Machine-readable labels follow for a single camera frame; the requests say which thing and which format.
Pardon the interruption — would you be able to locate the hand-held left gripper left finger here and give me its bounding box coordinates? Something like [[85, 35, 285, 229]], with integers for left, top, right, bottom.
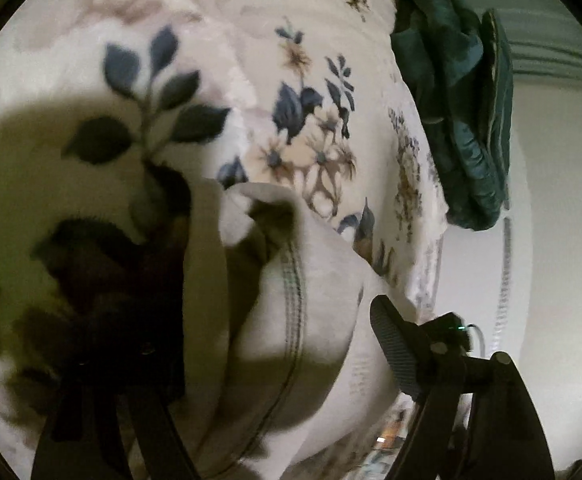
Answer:
[[30, 240, 194, 480]]

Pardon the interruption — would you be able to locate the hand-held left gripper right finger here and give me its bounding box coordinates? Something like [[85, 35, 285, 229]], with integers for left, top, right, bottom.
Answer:
[[369, 294, 556, 480]]

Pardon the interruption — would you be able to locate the white cloth with dark stitching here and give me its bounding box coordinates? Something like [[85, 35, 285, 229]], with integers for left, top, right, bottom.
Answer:
[[181, 180, 424, 480]]

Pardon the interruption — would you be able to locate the dark green quilted cloth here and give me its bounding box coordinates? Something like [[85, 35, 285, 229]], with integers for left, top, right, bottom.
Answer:
[[390, 0, 514, 232]]

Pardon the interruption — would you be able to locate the floral printed blanket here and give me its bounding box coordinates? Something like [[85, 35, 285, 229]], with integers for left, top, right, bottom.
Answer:
[[0, 0, 449, 480]]

